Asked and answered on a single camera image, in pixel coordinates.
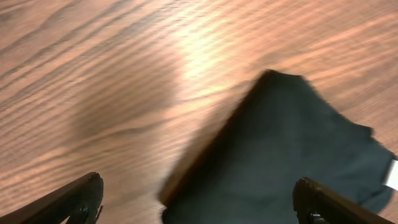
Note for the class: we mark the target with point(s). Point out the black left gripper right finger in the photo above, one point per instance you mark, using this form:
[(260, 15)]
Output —
[(315, 203)]

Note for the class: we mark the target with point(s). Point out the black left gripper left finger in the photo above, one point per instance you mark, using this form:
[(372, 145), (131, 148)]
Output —
[(77, 202)]

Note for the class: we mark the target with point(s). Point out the black t-shirt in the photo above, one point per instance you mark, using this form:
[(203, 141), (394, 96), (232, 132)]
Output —
[(282, 131)]

